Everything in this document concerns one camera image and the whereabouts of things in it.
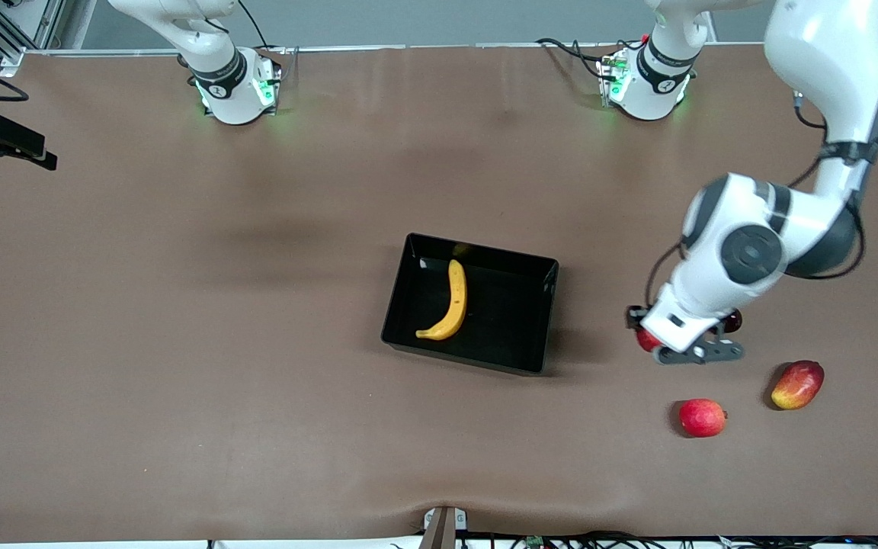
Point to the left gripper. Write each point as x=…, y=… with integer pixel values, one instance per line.
x=632, y=316

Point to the small red yellow apple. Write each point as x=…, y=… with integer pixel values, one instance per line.
x=647, y=341

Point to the black plastic tray box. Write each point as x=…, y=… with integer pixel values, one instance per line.
x=511, y=347

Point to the yellow banana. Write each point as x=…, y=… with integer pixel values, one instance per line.
x=456, y=305

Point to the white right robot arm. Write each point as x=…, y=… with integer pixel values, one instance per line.
x=218, y=76

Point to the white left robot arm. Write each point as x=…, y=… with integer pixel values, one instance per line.
x=751, y=244

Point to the dark purple plum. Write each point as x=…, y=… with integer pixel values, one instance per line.
x=734, y=320

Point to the round red peach fruit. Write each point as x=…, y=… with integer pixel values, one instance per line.
x=702, y=418

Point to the red yellow mango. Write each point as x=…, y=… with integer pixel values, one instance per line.
x=797, y=385

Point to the brown table cover mat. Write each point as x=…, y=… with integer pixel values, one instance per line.
x=180, y=381

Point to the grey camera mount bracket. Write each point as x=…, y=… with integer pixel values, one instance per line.
x=443, y=528

